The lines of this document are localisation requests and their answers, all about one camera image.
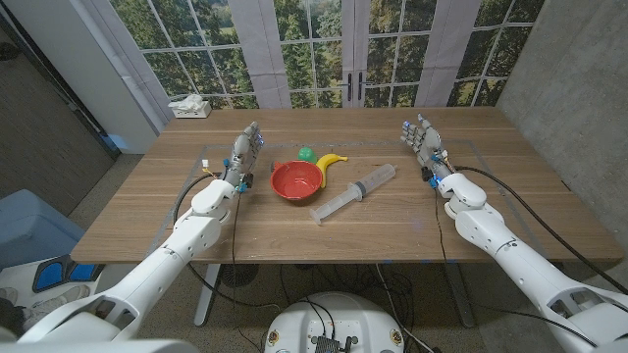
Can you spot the black round fan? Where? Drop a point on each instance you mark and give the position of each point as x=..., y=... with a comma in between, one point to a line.
x=239, y=275

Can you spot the printed window backdrop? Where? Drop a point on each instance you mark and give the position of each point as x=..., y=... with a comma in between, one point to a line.
x=304, y=49

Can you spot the white sneaker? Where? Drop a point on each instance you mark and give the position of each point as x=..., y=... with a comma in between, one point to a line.
x=7, y=295
x=54, y=304

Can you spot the white table leg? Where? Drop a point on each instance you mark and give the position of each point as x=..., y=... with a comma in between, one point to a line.
x=206, y=299

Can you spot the white tissue box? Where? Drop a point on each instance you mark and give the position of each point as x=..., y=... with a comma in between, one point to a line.
x=193, y=110

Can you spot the black and blue foot pedal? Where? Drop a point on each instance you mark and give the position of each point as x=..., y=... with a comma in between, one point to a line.
x=49, y=277

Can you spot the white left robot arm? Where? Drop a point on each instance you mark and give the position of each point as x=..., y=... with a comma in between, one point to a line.
x=162, y=265

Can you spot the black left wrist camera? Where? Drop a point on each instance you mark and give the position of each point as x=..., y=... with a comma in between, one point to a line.
x=246, y=180

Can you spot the blue-grey storage bin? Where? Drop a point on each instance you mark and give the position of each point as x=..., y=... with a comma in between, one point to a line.
x=29, y=230

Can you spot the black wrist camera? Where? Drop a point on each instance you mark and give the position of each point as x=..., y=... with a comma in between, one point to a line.
x=246, y=180
x=427, y=173

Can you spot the yellow toy banana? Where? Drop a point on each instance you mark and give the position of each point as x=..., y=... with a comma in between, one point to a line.
x=328, y=164

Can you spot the large clear plastic syringe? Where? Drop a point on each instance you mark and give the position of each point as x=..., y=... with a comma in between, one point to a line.
x=353, y=192

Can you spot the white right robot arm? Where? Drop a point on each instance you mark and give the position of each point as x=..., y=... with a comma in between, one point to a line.
x=515, y=265

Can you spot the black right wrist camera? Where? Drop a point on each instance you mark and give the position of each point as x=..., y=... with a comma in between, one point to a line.
x=427, y=173

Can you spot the red bowl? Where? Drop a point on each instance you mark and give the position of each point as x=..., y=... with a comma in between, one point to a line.
x=294, y=181

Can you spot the white robot torso base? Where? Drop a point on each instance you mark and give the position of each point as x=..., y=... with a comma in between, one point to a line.
x=338, y=318

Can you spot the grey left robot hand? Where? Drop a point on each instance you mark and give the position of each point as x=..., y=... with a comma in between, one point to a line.
x=243, y=157

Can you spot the green toy apple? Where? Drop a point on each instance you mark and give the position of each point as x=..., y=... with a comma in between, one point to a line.
x=307, y=154

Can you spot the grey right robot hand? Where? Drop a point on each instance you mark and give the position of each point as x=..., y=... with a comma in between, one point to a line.
x=428, y=144

